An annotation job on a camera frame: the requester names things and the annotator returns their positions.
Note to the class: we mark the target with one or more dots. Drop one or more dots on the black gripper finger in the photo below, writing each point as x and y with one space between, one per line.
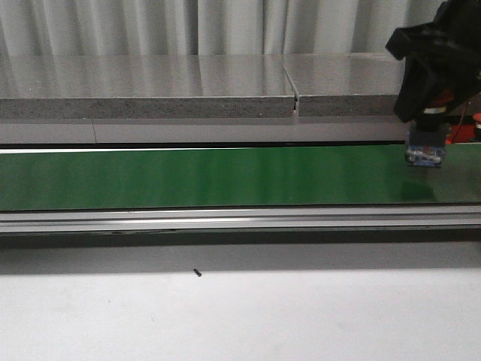
424 86
458 97

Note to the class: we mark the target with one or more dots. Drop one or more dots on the aluminium conveyor side rail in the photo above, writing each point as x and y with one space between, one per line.
358 217

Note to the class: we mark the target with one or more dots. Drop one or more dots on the push button base edge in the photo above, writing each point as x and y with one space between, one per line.
477 126

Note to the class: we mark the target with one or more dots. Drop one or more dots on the red mushroom button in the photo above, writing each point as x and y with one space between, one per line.
426 139

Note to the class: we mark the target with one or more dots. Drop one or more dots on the red plastic bin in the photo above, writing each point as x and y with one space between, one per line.
461 130

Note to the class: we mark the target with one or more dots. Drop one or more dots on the grey stone countertop slab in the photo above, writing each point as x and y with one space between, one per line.
335 85
144 87

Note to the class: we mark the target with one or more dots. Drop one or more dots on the grey stone countertop slab left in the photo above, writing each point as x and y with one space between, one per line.
144 87

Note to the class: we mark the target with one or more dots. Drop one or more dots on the green conveyor belt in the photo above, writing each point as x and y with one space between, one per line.
252 177

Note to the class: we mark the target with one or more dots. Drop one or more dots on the grey stone countertop slab right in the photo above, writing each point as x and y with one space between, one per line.
335 85

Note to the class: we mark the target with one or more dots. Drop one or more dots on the grey pleated curtain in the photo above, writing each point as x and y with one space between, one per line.
204 27

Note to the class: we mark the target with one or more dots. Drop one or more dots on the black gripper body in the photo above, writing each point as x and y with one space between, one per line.
451 39

